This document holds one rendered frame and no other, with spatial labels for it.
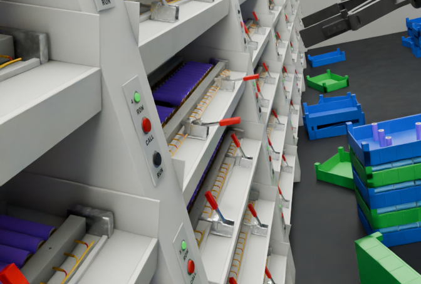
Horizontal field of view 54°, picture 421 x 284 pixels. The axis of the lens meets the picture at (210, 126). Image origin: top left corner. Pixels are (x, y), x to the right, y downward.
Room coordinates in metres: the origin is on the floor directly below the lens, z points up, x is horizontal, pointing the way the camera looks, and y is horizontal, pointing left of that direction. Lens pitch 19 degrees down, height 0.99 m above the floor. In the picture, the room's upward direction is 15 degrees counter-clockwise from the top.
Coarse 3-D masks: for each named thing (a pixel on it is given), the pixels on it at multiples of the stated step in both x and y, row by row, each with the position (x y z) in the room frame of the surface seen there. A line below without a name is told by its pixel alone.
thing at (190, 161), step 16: (192, 48) 1.11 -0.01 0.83; (208, 48) 1.10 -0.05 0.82; (240, 64) 1.07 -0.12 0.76; (224, 96) 0.88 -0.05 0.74; (240, 96) 1.00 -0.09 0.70; (208, 112) 0.78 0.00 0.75; (224, 112) 0.79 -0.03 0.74; (224, 128) 0.80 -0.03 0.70; (176, 144) 0.64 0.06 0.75; (192, 144) 0.64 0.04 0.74; (208, 144) 0.64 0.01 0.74; (176, 160) 0.49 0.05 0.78; (192, 160) 0.58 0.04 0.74; (208, 160) 0.66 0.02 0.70; (192, 176) 0.55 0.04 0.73; (192, 192) 0.56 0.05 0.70
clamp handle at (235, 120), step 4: (200, 120) 0.67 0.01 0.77; (220, 120) 0.66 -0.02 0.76; (224, 120) 0.65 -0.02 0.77; (228, 120) 0.65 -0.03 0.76; (232, 120) 0.65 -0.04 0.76; (236, 120) 0.64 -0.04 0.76; (240, 120) 0.65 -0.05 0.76; (200, 124) 0.67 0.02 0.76; (204, 124) 0.67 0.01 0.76; (208, 124) 0.66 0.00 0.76; (212, 124) 0.66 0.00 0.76; (216, 124) 0.66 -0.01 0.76; (220, 124) 0.65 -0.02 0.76; (224, 124) 0.65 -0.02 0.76; (228, 124) 0.65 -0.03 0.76
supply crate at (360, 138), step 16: (352, 128) 1.34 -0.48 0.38; (368, 128) 1.35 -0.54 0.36; (384, 128) 1.34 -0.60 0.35; (400, 128) 1.33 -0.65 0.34; (352, 144) 1.30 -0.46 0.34; (368, 144) 1.16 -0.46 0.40; (400, 144) 1.15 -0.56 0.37; (416, 144) 1.14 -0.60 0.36; (368, 160) 1.16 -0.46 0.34; (384, 160) 1.15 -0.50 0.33
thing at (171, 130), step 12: (216, 72) 0.97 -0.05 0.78; (204, 84) 0.88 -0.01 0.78; (192, 96) 0.80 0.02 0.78; (204, 96) 0.85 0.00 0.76; (180, 108) 0.73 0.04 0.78; (192, 108) 0.75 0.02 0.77; (204, 108) 0.77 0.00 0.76; (180, 120) 0.68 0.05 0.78; (168, 132) 0.63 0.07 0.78; (168, 144) 0.61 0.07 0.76; (180, 144) 0.62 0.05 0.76
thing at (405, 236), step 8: (360, 208) 1.34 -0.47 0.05; (360, 216) 1.33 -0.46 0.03; (368, 224) 1.23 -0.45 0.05; (368, 232) 1.23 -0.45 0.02; (376, 232) 1.16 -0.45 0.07; (392, 232) 1.16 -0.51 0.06; (400, 232) 1.15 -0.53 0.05; (408, 232) 1.15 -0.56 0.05; (416, 232) 1.15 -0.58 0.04; (384, 240) 1.16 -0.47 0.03; (392, 240) 1.16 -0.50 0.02; (400, 240) 1.15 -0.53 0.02; (408, 240) 1.15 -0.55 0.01; (416, 240) 1.15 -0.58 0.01
